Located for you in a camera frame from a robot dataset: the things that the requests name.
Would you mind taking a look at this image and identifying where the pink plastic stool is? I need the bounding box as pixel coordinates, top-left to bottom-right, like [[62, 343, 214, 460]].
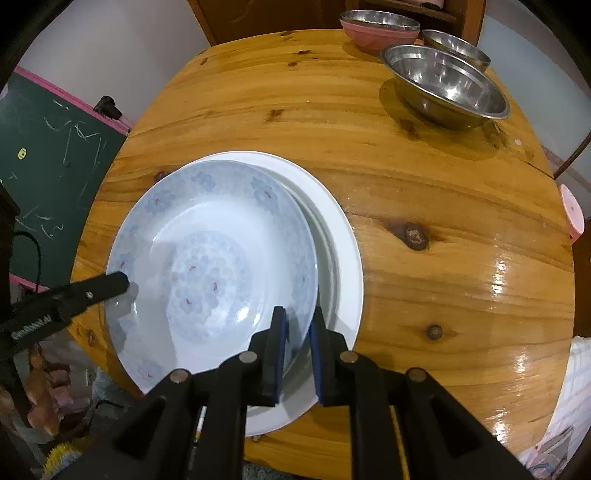
[[560, 184, 585, 244]]

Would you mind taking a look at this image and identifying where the pink bowl with steel lining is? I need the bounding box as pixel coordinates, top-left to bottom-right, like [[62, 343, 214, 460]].
[[340, 10, 421, 52]]

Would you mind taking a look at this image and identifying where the large steel bowl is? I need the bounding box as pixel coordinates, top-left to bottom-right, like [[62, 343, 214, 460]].
[[380, 45, 511, 131]]

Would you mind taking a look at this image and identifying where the blue floral plate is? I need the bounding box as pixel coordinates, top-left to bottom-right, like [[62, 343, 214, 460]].
[[105, 160, 319, 395]]

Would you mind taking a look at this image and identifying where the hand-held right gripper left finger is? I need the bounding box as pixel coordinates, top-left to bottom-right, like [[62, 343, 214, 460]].
[[60, 305, 291, 480]]

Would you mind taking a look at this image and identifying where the checkered cloth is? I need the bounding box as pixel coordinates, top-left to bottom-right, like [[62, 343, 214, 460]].
[[517, 337, 591, 480]]

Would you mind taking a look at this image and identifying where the green chalkboard with pink frame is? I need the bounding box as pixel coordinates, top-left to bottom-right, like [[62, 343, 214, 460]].
[[0, 67, 134, 296]]

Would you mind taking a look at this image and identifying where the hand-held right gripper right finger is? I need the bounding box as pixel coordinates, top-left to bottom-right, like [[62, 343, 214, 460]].
[[308, 305, 532, 480]]

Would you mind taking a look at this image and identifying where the pale blue sliding wardrobe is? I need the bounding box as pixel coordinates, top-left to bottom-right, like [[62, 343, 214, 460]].
[[478, 0, 591, 185]]

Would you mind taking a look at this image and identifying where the small steel bowl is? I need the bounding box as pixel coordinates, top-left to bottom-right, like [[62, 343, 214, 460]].
[[421, 29, 491, 72]]

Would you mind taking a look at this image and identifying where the person's left hand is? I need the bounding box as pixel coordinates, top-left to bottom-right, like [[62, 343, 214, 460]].
[[25, 344, 77, 437]]

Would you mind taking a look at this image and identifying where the large white plate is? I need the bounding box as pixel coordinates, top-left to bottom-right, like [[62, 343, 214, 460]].
[[194, 151, 365, 438]]

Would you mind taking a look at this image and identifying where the black cable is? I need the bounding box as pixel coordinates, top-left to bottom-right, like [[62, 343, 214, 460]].
[[13, 230, 43, 292]]

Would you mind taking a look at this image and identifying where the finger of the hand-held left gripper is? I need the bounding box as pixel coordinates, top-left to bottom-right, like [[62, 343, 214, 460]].
[[0, 271, 130, 363]]

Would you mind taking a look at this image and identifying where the brown wooden door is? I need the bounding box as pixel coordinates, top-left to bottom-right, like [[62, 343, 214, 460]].
[[187, 0, 365, 47]]

